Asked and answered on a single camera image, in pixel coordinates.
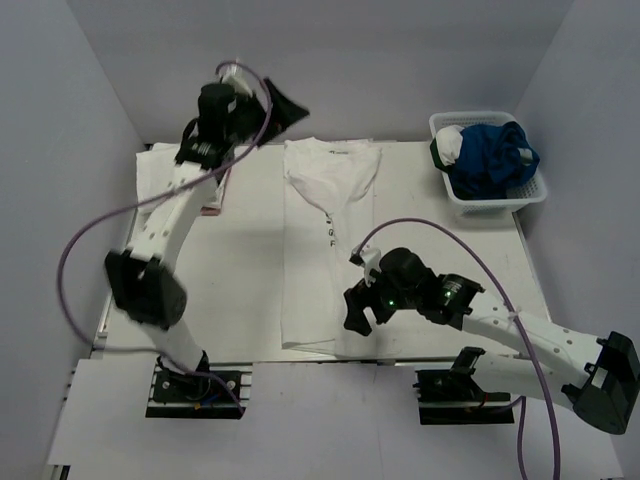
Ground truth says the white printed t-shirt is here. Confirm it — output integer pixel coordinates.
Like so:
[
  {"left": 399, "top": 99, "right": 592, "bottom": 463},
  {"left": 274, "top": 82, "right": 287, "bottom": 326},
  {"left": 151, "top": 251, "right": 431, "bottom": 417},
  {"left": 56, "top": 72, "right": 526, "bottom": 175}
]
[{"left": 280, "top": 137, "right": 382, "bottom": 358}]

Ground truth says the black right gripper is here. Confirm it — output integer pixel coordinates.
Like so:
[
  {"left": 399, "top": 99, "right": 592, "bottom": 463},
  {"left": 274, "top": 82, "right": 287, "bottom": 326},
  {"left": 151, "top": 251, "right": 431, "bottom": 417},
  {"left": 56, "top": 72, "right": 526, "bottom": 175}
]
[{"left": 344, "top": 265, "right": 420, "bottom": 336}]

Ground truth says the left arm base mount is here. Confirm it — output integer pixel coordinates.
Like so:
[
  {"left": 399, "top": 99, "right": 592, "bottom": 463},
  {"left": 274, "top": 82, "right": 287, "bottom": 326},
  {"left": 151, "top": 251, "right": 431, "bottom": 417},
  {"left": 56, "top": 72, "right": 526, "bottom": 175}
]
[{"left": 145, "top": 359, "right": 252, "bottom": 420}]

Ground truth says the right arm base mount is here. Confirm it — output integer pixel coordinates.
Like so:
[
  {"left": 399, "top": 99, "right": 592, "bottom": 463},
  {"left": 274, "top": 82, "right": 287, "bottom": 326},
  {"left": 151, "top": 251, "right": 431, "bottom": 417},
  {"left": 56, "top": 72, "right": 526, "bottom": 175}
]
[{"left": 413, "top": 347, "right": 514, "bottom": 426}]

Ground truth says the white plastic basket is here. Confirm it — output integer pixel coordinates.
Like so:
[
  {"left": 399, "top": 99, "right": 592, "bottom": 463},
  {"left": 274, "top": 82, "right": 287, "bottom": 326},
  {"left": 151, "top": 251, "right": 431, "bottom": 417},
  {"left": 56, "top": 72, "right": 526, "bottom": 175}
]
[{"left": 429, "top": 111, "right": 547, "bottom": 216}]

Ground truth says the blue t-shirt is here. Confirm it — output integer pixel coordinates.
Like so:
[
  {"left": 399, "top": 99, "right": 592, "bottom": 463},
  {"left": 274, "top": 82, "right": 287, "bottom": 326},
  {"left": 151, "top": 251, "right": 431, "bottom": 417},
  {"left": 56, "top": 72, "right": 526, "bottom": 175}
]
[{"left": 448, "top": 121, "right": 540, "bottom": 200}]

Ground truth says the green and white t-shirt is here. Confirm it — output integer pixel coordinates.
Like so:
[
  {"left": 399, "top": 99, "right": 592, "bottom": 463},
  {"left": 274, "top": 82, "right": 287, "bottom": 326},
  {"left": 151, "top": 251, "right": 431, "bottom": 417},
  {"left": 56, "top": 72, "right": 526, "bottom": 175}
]
[{"left": 429, "top": 125, "right": 464, "bottom": 173}]

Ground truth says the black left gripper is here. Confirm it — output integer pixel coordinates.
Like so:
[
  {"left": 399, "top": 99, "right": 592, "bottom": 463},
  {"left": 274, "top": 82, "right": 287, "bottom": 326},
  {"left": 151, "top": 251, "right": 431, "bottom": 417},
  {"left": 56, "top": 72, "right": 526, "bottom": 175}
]
[{"left": 227, "top": 82, "right": 311, "bottom": 152}]

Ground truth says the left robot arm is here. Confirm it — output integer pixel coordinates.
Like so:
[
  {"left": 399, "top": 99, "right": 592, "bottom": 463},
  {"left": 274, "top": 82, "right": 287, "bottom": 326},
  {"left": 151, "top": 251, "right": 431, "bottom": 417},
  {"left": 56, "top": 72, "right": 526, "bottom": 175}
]
[{"left": 104, "top": 78, "right": 310, "bottom": 399}]

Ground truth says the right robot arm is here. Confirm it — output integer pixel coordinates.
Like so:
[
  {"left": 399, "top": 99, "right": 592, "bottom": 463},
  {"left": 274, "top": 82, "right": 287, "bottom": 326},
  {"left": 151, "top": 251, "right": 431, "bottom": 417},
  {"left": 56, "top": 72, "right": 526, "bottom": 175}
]
[{"left": 344, "top": 247, "right": 639, "bottom": 435}]

